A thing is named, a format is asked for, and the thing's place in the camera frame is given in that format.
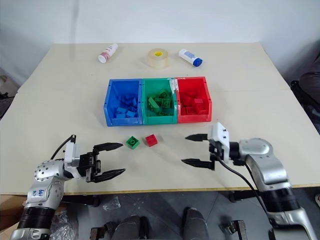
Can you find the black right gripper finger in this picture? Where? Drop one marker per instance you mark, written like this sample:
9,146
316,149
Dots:
200,163
197,137

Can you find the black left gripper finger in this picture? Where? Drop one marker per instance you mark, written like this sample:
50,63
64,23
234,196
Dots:
110,175
110,146

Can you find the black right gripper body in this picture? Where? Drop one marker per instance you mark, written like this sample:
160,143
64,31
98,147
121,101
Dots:
215,150

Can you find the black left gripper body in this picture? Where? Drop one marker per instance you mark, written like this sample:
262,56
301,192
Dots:
90,163

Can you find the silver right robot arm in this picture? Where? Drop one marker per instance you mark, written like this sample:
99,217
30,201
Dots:
265,162

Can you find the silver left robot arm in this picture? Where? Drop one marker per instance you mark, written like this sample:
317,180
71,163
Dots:
47,185

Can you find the red plastic bin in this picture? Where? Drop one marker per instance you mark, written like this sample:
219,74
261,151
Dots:
192,118

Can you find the green square building block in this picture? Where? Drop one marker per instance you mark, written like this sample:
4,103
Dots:
166,103
164,94
132,142

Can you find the red hollow building block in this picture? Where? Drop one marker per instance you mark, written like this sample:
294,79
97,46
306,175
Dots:
188,110

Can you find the blue building block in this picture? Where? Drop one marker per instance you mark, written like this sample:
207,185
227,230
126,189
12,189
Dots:
131,114
121,112
128,100

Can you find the black table leg foot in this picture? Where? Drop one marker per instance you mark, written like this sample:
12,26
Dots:
82,200
241,196

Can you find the red square building block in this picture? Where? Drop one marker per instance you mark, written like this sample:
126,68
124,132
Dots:
151,140

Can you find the blue plastic bin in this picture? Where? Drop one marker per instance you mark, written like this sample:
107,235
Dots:
112,100

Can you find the green plastic bin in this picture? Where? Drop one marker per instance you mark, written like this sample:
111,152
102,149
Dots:
147,118

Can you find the green arched building block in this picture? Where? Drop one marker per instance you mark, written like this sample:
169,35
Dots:
153,104

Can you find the dark rounded shape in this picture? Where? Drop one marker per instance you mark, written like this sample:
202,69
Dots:
131,228
195,225

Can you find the crumpled clear plastic bag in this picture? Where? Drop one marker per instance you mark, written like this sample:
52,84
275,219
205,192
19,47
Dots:
63,226

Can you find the white bottle with blue cap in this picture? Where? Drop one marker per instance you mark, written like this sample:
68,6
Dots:
190,57

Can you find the clear tape roll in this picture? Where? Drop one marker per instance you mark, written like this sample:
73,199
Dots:
157,60

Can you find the brown cardboard box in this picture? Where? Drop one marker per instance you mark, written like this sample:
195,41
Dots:
11,210

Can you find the white bottle with pink label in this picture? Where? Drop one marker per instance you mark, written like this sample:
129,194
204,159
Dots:
108,53

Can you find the dark clutter beside table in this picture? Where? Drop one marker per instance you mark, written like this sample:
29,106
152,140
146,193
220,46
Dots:
6,100

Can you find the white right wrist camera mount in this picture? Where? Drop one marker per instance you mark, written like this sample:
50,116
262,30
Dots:
220,136

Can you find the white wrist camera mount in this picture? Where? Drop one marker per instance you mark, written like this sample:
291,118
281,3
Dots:
220,136
72,155

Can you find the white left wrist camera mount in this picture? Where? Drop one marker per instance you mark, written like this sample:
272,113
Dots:
72,155

